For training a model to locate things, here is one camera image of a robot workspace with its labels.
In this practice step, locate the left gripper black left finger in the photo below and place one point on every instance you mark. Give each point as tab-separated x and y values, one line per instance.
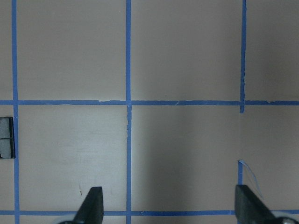
91	210

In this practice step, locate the black brake pad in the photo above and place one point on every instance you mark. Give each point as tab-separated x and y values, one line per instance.
7	147

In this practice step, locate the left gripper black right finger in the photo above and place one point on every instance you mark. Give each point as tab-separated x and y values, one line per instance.
249	209

